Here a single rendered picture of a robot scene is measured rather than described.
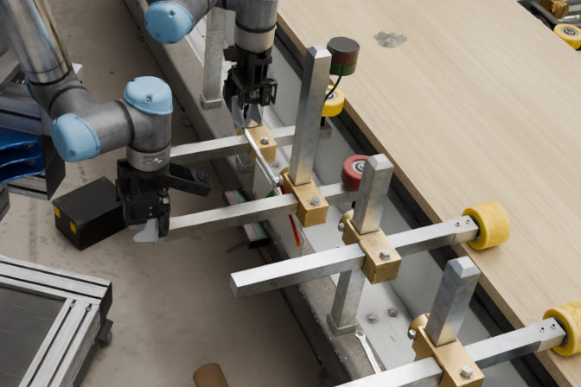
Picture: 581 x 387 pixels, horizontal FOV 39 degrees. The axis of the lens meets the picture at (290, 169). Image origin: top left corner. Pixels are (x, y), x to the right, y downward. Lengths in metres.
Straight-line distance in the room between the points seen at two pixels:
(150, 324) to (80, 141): 1.28
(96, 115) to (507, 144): 0.92
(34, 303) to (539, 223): 1.32
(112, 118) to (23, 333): 1.04
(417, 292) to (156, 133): 0.69
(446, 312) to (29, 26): 0.75
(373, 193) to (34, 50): 0.58
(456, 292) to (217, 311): 1.43
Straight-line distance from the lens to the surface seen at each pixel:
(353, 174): 1.64
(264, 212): 1.60
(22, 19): 1.29
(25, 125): 1.70
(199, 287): 2.60
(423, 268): 1.70
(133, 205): 1.44
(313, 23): 2.12
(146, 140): 1.36
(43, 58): 1.34
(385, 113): 1.83
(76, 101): 1.34
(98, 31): 3.76
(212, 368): 2.31
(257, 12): 1.49
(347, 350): 1.60
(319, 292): 1.68
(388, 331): 1.75
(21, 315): 2.28
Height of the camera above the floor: 1.94
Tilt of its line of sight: 40 degrees down
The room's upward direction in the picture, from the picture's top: 8 degrees clockwise
